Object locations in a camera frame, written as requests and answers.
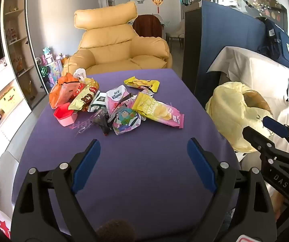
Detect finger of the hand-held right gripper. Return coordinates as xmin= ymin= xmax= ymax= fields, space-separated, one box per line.
xmin=242 ymin=126 xmax=289 ymax=157
xmin=262 ymin=116 xmax=289 ymax=157

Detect yellow box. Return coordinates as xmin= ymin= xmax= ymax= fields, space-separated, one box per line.
xmin=0 ymin=87 xmax=16 ymax=106

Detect brown chair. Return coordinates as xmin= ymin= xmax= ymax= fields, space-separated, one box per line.
xmin=133 ymin=15 xmax=163 ymax=39

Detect blue cabinet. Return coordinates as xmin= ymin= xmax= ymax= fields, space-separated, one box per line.
xmin=182 ymin=0 xmax=268 ymax=101

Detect pile of colourful toys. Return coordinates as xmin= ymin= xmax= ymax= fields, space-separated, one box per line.
xmin=35 ymin=47 xmax=69 ymax=86

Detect yellow leather armchair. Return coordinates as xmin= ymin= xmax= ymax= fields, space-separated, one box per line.
xmin=62 ymin=1 xmax=173 ymax=75

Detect yellow trash bag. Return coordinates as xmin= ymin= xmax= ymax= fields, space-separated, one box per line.
xmin=205 ymin=81 xmax=274 ymax=154

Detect white dining chair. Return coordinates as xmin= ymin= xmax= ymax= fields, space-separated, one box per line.
xmin=166 ymin=19 xmax=185 ymax=47

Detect pale yellow bear snack packet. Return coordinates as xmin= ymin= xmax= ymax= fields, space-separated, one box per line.
xmin=69 ymin=91 xmax=97 ymax=111

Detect person's right hand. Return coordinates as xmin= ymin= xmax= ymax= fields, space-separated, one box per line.
xmin=270 ymin=189 xmax=289 ymax=220

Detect yellow pink chips packet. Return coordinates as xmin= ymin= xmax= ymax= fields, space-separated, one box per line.
xmin=132 ymin=92 xmax=184 ymax=129

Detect white sofa cover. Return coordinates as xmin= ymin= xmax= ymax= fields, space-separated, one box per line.
xmin=207 ymin=46 xmax=289 ymax=207

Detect tall white shelf unit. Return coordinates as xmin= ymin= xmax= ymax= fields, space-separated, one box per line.
xmin=0 ymin=0 xmax=49 ymax=110

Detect purple tablecloth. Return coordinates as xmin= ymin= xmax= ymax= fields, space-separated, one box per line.
xmin=13 ymin=68 xmax=240 ymax=235

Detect clear plastic packaging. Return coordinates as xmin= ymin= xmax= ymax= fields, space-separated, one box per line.
xmin=74 ymin=108 xmax=107 ymax=137

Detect white wall shelves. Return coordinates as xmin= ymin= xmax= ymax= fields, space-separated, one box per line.
xmin=0 ymin=58 xmax=31 ymax=154

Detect white green milk pouch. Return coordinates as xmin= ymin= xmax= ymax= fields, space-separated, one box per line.
xmin=88 ymin=91 xmax=108 ymax=113

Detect cartoon print packet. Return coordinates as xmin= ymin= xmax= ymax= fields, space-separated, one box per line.
xmin=113 ymin=106 xmax=141 ymax=135

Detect pink cartoon wrapper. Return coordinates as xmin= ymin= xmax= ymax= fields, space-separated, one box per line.
xmin=59 ymin=84 xmax=78 ymax=106

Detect red pink cup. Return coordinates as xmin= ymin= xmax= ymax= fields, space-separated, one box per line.
xmin=54 ymin=102 xmax=78 ymax=127

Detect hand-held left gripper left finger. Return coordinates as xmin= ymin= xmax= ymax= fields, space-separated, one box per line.
xmin=10 ymin=139 xmax=102 ymax=242

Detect white crumpled plastic packaging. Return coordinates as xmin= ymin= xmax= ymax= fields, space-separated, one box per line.
xmin=73 ymin=68 xmax=87 ymax=82

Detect red yellow snack packet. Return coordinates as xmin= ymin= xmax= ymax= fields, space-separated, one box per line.
xmin=80 ymin=78 xmax=100 ymax=99

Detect white tissue pack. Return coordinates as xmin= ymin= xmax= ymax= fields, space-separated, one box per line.
xmin=106 ymin=86 xmax=130 ymax=101

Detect navy blue backpack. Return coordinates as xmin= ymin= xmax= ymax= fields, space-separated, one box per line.
xmin=256 ymin=17 xmax=289 ymax=68

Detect orange plastic bag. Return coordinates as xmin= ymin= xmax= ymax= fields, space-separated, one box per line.
xmin=49 ymin=73 xmax=81 ymax=109

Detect black plastic piece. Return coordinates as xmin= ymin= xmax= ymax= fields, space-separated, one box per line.
xmin=99 ymin=116 xmax=115 ymax=137

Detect yellow snack wrapper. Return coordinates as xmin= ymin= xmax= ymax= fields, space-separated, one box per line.
xmin=124 ymin=76 xmax=160 ymax=93

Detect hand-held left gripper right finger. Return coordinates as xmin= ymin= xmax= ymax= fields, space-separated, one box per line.
xmin=187 ymin=138 xmax=278 ymax=242

